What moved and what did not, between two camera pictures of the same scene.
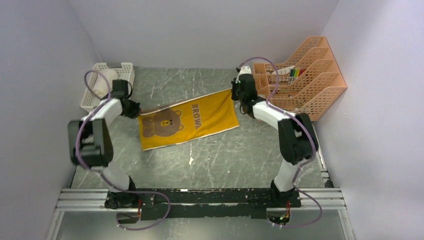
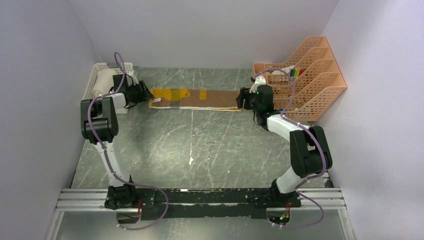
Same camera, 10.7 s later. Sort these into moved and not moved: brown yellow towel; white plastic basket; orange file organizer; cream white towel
Moved: brown yellow towel
Not moved: white plastic basket; cream white towel; orange file organizer
